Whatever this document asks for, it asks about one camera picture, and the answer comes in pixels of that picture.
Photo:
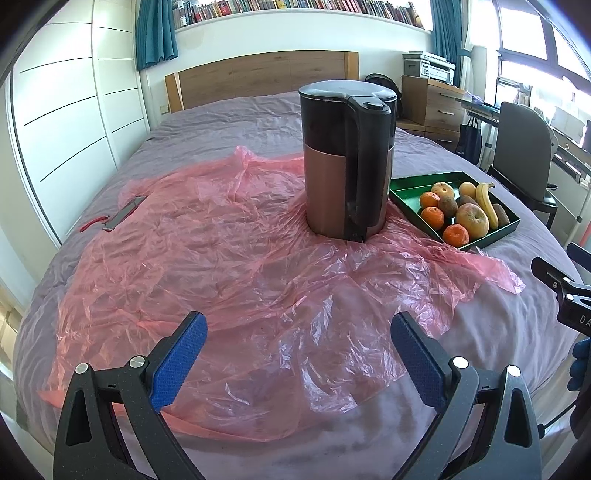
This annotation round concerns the person's right hand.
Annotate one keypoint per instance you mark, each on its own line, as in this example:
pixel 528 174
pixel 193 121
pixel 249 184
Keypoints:
pixel 582 364

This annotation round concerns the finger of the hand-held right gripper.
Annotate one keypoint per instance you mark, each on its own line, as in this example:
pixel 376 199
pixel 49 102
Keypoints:
pixel 579 253
pixel 554 274

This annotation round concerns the white desk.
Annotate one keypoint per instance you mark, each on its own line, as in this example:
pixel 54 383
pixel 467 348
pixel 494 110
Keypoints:
pixel 572 164

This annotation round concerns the black backpack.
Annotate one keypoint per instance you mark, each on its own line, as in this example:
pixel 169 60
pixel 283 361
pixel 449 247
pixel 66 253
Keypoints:
pixel 381 79

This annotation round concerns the large yellow red apple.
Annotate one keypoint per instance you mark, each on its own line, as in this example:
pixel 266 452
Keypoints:
pixel 472 219

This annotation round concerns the pale round orange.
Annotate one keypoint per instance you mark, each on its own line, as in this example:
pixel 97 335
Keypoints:
pixel 467 189

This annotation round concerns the wooden dresser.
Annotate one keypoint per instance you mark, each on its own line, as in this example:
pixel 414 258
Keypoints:
pixel 434 99

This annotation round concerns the white printer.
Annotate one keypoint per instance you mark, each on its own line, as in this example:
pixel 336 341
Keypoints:
pixel 427 64

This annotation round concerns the wooden headboard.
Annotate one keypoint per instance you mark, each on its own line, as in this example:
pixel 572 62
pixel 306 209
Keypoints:
pixel 258 78

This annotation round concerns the pink plastic sheet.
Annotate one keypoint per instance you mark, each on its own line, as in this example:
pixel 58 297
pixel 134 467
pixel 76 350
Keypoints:
pixel 231 258

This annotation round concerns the green tray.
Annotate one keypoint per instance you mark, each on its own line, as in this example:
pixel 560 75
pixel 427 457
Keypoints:
pixel 406 198

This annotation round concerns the brown kiwi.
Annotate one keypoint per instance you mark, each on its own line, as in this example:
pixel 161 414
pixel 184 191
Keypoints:
pixel 468 201
pixel 448 205
pixel 502 214

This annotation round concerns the orange tangerine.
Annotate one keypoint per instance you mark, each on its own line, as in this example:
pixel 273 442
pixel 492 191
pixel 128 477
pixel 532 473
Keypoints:
pixel 429 199
pixel 456 234
pixel 432 217

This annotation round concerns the wooden nightstand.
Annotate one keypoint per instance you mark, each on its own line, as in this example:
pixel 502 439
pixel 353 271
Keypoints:
pixel 429 131

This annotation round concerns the teal curtain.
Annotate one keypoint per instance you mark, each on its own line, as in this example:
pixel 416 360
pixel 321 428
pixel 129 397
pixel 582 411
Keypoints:
pixel 445 27
pixel 157 32

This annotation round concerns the copper black electric kettle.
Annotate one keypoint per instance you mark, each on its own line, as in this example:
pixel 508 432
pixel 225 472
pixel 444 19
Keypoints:
pixel 332 184

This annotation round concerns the dark smartphone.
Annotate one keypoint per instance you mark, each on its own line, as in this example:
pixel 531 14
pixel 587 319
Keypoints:
pixel 124 212

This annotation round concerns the row of books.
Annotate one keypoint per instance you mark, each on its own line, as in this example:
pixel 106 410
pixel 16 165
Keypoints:
pixel 300 5

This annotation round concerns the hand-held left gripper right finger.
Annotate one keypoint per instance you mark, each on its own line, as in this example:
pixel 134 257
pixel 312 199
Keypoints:
pixel 420 364

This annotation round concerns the grey desk chair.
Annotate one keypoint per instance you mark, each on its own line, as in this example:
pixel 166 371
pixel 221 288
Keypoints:
pixel 521 143

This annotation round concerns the white wardrobe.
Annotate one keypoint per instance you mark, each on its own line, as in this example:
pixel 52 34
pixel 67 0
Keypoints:
pixel 69 115

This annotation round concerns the ribbed yellow citrus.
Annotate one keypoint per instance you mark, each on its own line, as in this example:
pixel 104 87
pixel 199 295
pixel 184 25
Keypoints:
pixel 442 190

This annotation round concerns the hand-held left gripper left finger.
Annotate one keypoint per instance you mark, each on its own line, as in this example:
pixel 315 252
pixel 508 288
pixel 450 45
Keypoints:
pixel 178 364

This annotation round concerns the dark blue tote bag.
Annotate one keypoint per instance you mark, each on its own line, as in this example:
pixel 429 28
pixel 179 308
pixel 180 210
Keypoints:
pixel 470 138

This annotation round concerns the yellow banana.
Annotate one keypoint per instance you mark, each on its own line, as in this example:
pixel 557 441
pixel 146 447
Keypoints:
pixel 487 203

